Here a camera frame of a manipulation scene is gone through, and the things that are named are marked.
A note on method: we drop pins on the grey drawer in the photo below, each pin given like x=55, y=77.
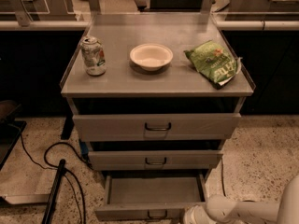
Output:
x=154, y=160
x=141, y=127
x=150, y=198

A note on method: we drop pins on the green chip bag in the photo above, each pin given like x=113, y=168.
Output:
x=214, y=62

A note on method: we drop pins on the white green soda can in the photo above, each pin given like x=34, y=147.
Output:
x=93, y=56

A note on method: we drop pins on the black tray at left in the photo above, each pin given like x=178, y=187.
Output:
x=9, y=135

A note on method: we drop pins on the white horizontal rail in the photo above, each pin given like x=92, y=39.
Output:
x=222, y=25

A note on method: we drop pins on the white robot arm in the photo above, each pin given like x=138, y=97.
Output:
x=224, y=210

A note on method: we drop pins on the grey metal drawer cabinet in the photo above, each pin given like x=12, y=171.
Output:
x=127, y=89

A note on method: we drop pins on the black pole on floor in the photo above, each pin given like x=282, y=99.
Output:
x=53, y=194

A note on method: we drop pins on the white paper bowl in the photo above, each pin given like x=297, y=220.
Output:
x=151, y=56

